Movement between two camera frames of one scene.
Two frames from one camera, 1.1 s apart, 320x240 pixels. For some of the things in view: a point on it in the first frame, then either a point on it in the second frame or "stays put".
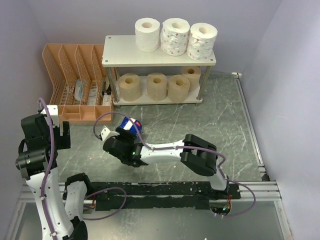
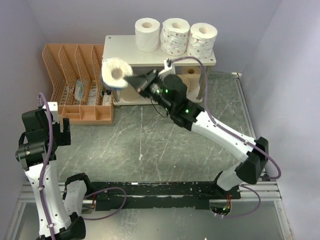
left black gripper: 62,141 stays put
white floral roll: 174,35 stays put
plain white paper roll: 147,34 stays put
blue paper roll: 127,124 -> 114,71
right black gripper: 125,134 -> 142,82
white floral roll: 202,39 stays put
